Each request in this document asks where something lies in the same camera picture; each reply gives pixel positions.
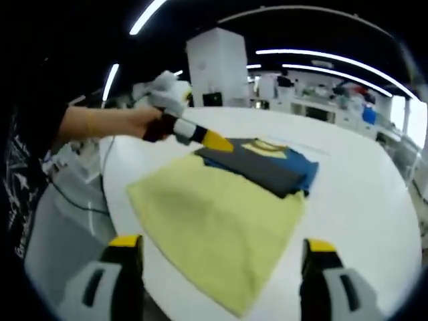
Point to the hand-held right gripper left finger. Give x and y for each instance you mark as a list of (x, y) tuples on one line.
[(123, 274)]

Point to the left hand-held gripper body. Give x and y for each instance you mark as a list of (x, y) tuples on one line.
[(170, 93)]

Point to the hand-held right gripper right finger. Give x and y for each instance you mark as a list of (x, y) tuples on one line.
[(317, 277)]

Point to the yellow cloth template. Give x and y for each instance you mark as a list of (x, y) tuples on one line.
[(200, 227)]

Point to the blue and grey garment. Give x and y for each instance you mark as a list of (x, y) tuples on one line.
[(267, 174)]

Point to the person's left hand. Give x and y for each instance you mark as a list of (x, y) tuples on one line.
[(142, 120)]

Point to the ceiling light strip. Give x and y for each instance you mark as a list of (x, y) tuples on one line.
[(142, 18), (178, 72), (294, 53), (112, 80), (253, 66), (334, 74)]

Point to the black box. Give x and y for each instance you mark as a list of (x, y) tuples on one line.
[(212, 99)]

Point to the wide white pillar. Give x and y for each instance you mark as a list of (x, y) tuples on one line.
[(217, 63)]

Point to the white shelving unit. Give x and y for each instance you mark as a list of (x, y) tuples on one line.
[(312, 110)]

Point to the white worn device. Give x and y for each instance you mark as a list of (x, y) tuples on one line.
[(55, 163)]

